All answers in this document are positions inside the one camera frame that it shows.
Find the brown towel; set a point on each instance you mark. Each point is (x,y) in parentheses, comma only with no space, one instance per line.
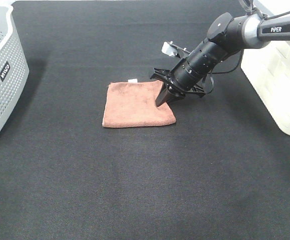
(133,105)

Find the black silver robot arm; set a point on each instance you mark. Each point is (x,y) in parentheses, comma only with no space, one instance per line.
(226,36)

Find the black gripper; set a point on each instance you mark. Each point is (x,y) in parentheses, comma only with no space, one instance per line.
(177,84)

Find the black fabric table mat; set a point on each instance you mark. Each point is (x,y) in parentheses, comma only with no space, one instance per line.
(221,172)

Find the white plastic storage bin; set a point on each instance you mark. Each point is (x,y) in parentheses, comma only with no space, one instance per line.
(266,63)

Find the grey perforated laundry basket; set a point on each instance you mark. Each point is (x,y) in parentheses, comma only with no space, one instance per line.
(14,69)

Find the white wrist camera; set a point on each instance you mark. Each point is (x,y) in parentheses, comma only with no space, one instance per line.
(169,50)

